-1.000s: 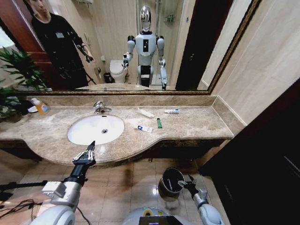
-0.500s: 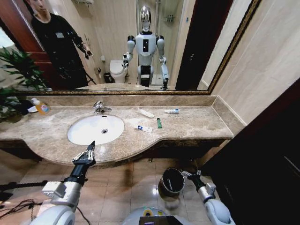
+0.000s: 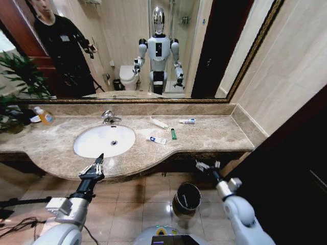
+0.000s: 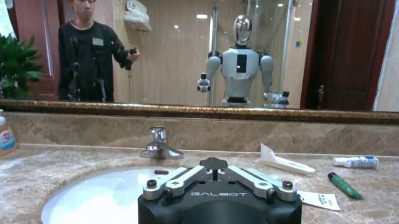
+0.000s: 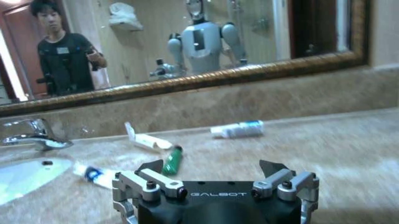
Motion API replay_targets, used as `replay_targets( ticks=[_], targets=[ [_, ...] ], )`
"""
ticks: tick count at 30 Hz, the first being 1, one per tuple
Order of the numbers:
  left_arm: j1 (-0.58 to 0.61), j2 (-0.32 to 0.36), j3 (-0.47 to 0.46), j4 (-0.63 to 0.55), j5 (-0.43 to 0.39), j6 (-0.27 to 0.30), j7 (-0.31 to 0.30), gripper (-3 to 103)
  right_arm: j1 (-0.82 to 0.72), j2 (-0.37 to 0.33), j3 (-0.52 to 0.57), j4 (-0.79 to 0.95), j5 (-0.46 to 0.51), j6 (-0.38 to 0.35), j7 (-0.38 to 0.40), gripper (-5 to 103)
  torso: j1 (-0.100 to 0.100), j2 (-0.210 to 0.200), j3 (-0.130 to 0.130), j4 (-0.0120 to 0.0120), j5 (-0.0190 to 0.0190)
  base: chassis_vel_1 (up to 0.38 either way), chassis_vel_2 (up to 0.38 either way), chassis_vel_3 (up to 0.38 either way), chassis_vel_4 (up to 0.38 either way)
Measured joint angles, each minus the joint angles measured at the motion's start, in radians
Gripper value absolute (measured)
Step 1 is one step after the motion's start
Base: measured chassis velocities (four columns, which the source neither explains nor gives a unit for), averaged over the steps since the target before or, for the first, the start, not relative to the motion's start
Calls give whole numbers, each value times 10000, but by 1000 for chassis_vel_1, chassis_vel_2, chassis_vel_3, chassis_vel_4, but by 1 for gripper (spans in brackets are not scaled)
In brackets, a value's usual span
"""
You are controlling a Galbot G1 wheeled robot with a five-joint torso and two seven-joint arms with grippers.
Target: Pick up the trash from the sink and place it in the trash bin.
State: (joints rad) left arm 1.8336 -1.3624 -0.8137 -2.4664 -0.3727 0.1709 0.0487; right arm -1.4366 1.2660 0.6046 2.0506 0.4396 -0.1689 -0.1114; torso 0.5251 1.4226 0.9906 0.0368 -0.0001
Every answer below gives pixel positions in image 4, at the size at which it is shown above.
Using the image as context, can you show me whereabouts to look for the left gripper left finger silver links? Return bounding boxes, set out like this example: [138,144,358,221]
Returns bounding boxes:
[143,157,217,201]

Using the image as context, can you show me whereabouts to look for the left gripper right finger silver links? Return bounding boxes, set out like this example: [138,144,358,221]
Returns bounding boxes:
[215,157,299,202]

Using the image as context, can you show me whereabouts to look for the white ceramic sink basin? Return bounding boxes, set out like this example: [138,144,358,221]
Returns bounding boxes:
[40,166,201,224]

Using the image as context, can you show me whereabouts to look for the small white blue-labelled bottle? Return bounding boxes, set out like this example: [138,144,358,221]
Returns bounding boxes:
[333,155,381,169]

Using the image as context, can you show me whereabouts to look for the person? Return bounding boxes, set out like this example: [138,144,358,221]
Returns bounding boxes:
[58,0,142,103]

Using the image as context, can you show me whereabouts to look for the white folded towel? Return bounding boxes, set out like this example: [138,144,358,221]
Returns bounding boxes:
[124,0,154,32]

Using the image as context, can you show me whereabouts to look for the orange hand soap bottle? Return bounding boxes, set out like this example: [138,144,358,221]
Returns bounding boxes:
[0,109,20,156]

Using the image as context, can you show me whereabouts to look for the chrome sink faucet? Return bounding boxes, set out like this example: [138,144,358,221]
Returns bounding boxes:
[140,126,186,160]

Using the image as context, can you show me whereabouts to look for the white paper packet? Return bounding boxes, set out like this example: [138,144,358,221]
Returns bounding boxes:
[295,189,342,212]

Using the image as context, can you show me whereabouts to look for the white toothpaste box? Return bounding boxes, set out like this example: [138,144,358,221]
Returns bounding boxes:
[261,143,317,176]

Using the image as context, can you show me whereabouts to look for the mirror with dark gold frame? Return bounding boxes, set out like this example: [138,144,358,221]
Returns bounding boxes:
[0,0,399,126]

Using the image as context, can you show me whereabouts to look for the green pen-shaped stick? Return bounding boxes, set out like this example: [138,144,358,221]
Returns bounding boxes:
[327,172,365,200]

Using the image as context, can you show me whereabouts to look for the green leafy plant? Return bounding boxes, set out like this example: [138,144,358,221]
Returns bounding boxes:
[0,34,47,99]

